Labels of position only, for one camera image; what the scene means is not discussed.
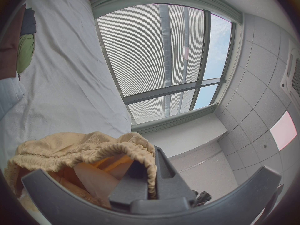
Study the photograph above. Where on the green garment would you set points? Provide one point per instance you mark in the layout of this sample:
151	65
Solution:
24	53

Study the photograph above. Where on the pale blue garment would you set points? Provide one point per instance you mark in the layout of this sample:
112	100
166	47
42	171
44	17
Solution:
9	95

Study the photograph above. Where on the bed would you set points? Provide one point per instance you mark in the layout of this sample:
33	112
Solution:
65	67

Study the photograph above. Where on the black garment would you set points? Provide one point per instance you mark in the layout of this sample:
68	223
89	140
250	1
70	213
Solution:
28	22

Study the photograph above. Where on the window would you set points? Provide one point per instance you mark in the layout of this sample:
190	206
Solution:
145	55

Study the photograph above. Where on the brown garment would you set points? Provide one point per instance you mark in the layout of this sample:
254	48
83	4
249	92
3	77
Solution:
9	55

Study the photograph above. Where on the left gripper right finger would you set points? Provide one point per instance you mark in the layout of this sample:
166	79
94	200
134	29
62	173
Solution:
171	186

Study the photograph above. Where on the ceiling light panel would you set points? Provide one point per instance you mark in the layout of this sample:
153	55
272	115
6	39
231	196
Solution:
283	130

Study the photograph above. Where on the white ceiling air conditioner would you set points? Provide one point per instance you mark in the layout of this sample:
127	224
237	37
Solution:
293	74

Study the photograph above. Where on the tan shorts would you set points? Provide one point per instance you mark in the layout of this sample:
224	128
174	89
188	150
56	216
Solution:
70	144

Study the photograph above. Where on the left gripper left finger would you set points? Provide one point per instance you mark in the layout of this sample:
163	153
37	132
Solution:
131	186

